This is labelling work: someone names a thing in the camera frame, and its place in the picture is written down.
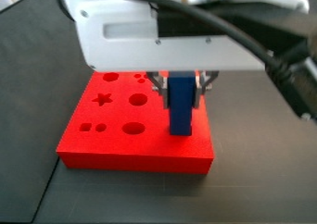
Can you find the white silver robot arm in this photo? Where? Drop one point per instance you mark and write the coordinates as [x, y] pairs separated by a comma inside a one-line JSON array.
[[194, 38]]

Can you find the red shape-sorting board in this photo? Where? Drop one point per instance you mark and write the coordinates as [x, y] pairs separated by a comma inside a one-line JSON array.
[[117, 131]]

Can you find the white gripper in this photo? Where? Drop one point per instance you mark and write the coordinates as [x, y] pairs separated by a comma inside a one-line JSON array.
[[117, 34]]

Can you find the blue rectangular block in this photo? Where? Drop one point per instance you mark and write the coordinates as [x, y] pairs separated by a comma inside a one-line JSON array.
[[180, 83]]

